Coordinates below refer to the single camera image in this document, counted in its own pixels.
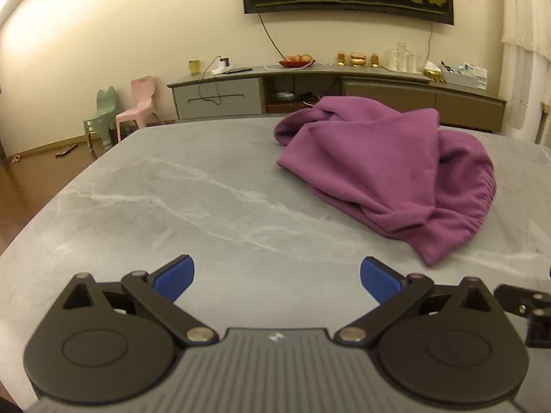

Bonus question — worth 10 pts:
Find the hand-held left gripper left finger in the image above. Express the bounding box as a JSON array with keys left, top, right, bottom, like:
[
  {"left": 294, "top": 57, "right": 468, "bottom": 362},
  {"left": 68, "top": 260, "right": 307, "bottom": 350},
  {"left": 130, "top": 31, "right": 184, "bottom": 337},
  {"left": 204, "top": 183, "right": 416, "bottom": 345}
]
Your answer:
[{"left": 61, "top": 255, "right": 219, "bottom": 348}]

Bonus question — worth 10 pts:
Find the black power cable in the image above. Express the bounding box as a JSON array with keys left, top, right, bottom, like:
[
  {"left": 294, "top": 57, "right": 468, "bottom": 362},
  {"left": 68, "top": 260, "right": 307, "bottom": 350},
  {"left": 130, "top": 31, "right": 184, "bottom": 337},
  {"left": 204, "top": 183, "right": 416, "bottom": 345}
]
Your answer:
[{"left": 197, "top": 56, "right": 222, "bottom": 105}]

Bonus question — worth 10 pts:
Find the stack of clear glass cups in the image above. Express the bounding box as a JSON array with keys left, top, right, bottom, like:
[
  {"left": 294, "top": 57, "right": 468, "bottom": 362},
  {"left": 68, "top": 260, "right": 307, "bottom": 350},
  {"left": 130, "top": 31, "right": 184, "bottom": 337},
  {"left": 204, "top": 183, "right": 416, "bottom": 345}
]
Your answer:
[{"left": 383, "top": 42, "right": 425, "bottom": 72}]

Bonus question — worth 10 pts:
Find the green plastic chair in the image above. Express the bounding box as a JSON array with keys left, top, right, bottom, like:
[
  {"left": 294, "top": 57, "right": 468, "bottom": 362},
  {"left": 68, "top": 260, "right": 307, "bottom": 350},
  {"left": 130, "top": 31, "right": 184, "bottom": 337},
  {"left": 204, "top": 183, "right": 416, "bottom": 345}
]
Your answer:
[{"left": 83, "top": 86, "right": 119, "bottom": 152}]

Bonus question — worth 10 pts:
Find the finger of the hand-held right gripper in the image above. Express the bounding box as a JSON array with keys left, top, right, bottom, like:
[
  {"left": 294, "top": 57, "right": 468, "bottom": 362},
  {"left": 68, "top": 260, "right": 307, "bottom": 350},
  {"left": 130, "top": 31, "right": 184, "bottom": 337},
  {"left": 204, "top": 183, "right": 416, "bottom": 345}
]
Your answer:
[{"left": 493, "top": 284, "right": 551, "bottom": 349}]

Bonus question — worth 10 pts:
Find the red fruit plate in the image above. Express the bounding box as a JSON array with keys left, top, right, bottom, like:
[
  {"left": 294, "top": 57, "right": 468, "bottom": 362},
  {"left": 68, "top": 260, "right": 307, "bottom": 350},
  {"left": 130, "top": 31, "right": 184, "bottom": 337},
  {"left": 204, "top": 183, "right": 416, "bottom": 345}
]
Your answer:
[{"left": 278, "top": 54, "right": 314, "bottom": 68}]

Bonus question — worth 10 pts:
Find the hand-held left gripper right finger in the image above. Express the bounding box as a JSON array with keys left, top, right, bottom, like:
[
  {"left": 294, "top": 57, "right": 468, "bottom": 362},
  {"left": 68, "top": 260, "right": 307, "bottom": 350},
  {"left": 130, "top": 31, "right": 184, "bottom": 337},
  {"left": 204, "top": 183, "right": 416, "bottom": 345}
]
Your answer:
[{"left": 334, "top": 257, "right": 492, "bottom": 348}]

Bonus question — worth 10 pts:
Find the white box with packets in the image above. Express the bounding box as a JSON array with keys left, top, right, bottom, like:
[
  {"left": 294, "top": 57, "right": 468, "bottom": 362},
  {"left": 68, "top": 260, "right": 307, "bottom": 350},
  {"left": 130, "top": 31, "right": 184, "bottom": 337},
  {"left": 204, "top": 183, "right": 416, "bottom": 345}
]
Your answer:
[{"left": 440, "top": 61, "right": 489, "bottom": 89}]

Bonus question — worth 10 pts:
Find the low grey brown cabinet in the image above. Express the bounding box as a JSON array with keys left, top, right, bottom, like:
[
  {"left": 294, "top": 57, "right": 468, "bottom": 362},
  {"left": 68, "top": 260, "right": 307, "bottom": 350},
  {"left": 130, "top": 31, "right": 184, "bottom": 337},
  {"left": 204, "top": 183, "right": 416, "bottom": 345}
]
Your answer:
[{"left": 167, "top": 65, "right": 508, "bottom": 134}]

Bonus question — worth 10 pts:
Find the black wall cable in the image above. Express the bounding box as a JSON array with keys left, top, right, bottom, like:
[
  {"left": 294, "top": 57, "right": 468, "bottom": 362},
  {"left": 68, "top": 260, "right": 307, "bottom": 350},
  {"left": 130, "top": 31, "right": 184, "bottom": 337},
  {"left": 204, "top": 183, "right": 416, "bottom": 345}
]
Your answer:
[{"left": 257, "top": 12, "right": 287, "bottom": 62}]

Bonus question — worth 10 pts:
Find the white curtain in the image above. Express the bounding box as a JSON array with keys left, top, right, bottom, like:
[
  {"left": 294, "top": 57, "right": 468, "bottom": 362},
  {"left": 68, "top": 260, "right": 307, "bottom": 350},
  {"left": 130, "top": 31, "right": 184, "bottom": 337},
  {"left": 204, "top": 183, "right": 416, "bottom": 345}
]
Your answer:
[{"left": 499, "top": 0, "right": 551, "bottom": 147}]

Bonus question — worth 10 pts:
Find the pink plastic chair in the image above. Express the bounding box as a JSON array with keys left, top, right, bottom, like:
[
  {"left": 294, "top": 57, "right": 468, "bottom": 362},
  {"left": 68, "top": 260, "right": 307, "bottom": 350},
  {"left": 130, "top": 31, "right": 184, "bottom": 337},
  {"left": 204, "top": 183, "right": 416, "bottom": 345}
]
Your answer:
[{"left": 115, "top": 76, "right": 164, "bottom": 142}]

